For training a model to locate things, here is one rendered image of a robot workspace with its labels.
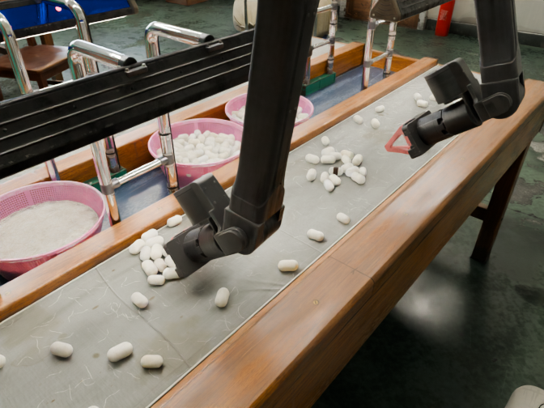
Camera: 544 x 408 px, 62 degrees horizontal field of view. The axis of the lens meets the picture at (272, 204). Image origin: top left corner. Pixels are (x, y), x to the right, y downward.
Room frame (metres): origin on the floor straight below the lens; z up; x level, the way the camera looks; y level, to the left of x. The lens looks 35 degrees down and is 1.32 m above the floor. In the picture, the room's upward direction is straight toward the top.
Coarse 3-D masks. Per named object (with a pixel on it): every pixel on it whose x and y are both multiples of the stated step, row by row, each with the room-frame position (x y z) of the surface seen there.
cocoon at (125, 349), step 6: (126, 342) 0.43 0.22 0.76; (114, 348) 0.42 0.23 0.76; (120, 348) 0.42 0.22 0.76; (126, 348) 0.42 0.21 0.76; (132, 348) 0.43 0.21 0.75; (108, 354) 0.41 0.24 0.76; (114, 354) 0.41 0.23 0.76; (120, 354) 0.41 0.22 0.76; (126, 354) 0.42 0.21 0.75; (114, 360) 0.41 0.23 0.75
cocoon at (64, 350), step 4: (52, 344) 0.43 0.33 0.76; (56, 344) 0.43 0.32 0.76; (60, 344) 0.43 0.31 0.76; (64, 344) 0.43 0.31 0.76; (68, 344) 0.43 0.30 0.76; (52, 348) 0.42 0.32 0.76; (56, 348) 0.42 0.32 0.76; (60, 348) 0.42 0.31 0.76; (64, 348) 0.42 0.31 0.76; (68, 348) 0.42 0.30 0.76; (72, 348) 0.43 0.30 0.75; (52, 352) 0.42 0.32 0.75; (56, 352) 0.42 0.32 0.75; (60, 352) 0.42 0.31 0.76; (64, 352) 0.42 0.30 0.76; (68, 352) 0.42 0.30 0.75; (64, 356) 0.42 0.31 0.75
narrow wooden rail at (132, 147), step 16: (352, 48) 1.90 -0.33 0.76; (320, 64) 1.72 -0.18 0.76; (336, 64) 1.80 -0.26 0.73; (352, 64) 1.90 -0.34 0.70; (224, 96) 1.37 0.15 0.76; (192, 112) 1.26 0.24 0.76; (208, 112) 1.27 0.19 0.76; (224, 112) 1.33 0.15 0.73; (144, 128) 1.15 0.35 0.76; (128, 144) 1.06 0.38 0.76; (144, 144) 1.09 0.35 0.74; (64, 160) 0.97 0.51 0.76; (80, 160) 0.97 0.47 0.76; (128, 160) 1.05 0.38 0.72; (144, 160) 1.09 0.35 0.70; (32, 176) 0.89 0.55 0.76; (48, 176) 0.89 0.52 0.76; (64, 176) 0.92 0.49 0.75; (80, 176) 0.95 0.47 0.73; (0, 192) 0.83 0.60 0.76; (32, 192) 0.86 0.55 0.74
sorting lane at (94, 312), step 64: (384, 128) 1.20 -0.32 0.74; (320, 192) 0.86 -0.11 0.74; (384, 192) 0.86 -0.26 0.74; (128, 256) 0.65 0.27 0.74; (256, 256) 0.65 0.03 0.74; (320, 256) 0.64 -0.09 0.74; (64, 320) 0.49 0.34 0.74; (128, 320) 0.49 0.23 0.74; (192, 320) 0.49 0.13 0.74; (0, 384) 0.38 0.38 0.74; (64, 384) 0.38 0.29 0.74; (128, 384) 0.38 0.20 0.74
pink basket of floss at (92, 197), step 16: (16, 192) 0.83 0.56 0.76; (48, 192) 0.85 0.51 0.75; (96, 192) 0.82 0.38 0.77; (0, 208) 0.79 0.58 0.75; (16, 208) 0.81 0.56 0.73; (96, 208) 0.81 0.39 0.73; (96, 224) 0.70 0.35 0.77; (80, 240) 0.66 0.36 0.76; (32, 256) 0.61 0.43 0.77; (48, 256) 0.62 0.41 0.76; (0, 272) 0.63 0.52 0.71; (16, 272) 0.62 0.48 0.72
